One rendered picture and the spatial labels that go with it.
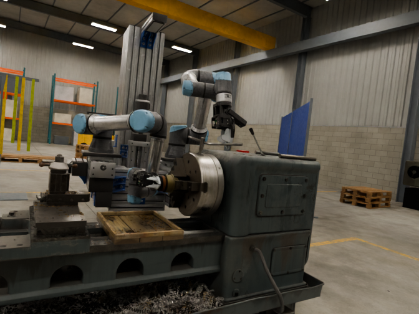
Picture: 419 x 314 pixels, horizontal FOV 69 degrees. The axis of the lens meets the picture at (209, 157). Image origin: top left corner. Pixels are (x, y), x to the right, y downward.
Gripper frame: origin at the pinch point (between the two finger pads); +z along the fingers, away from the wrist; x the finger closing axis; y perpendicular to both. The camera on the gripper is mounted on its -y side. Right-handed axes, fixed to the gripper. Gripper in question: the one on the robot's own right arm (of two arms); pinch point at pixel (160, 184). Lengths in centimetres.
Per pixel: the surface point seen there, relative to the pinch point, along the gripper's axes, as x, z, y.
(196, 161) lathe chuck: 12.0, 5.3, -15.0
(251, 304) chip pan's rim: -52, 26, -40
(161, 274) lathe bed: -37.5, 12.5, 0.4
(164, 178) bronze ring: 2.7, -0.7, -2.0
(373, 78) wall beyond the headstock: 309, -546, -1002
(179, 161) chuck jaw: 10.6, -8.3, -12.4
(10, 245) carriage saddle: -18, 17, 57
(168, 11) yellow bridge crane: 495, -1002, -374
